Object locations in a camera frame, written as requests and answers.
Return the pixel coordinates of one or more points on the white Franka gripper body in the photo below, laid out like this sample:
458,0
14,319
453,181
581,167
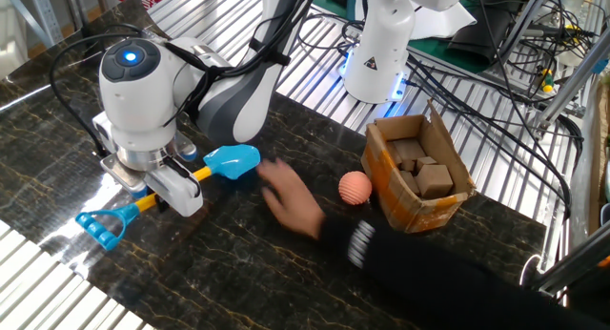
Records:
181,196

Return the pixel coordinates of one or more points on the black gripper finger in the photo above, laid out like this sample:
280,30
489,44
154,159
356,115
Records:
162,204

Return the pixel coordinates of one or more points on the blue yellow toy shovel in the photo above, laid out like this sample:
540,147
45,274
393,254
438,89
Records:
233,160

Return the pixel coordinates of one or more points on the pink ribbed ball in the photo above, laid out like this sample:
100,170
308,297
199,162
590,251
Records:
355,188

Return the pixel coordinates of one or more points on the taped cardboard box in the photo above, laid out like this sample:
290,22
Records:
400,206

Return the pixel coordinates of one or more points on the black sleeved forearm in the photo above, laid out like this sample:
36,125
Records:
429,277

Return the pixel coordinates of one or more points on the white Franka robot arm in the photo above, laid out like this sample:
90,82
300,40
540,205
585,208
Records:
143,101

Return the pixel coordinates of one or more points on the bare person hand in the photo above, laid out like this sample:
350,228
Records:
293,201

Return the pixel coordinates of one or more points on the silver wrist plate blue caps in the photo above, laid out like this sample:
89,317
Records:
119,175

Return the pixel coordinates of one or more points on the black marble pattern mat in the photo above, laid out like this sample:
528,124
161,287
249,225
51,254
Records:
214,282

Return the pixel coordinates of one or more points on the medium wooden block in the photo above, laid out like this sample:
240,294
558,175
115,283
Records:
409,181
393,153

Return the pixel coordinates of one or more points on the small wooden cube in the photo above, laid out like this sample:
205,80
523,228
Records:
407,165
425,163

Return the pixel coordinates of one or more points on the wide wooden block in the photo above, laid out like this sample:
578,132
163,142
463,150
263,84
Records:
409,149

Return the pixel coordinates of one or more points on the grey metal bar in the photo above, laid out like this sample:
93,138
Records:
19,10

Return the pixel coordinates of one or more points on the large wooden cube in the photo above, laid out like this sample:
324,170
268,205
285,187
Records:
433,181

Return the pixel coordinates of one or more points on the green desk mat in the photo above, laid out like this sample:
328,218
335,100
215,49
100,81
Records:
443,55

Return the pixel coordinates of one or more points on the white paper sheet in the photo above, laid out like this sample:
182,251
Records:
448,22

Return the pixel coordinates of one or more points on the black fabric pouch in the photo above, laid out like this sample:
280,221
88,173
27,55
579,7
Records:
486,34

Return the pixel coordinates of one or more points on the yellow green screwdriver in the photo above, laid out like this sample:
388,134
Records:
547,79

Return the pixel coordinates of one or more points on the grey curved metal sheet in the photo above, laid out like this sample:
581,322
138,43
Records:
581,187

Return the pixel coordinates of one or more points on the blue plastic clip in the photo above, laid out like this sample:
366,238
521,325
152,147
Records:
600,67

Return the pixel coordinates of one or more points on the perforated grey metal rail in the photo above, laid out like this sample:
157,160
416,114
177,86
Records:
45,15

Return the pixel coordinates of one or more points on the aluminium frame profile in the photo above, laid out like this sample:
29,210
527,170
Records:
524,25
576,263
572,82

